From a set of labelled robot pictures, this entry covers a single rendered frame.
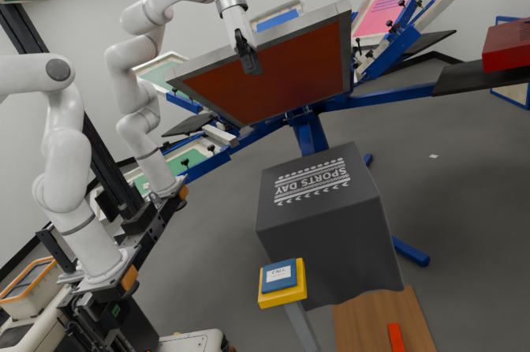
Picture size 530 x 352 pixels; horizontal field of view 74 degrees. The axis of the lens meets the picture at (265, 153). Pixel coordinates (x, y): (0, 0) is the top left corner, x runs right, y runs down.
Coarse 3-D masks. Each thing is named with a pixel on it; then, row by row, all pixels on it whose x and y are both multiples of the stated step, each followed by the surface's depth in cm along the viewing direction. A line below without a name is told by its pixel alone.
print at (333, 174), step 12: (312, 168) 151; (324, 168) 147; (336, 168) 143; (276, 180) 153; (288, 180) 149; (300, 180) 145; (312, 180) 141; (324, 180) 138; (336, 180) 135; (348, 180) 132; (276, 192) 144; (288, 192) 140; (300, 192) 137; (312, 192) 133; (324, 192) 130; (276, 204) 135
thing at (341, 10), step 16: (304, 16) 100; (320, 16) 99; (336, 16) 99; (272, 32) 102; (288, 32) 101; (304, 32) 103; (224, 48) 105; (256, 48) 104; (192, 64) 107; (208, 64) 106; (224, 64) 108; (176, 80) 109; (192, 96) 126; (224, 112) 152
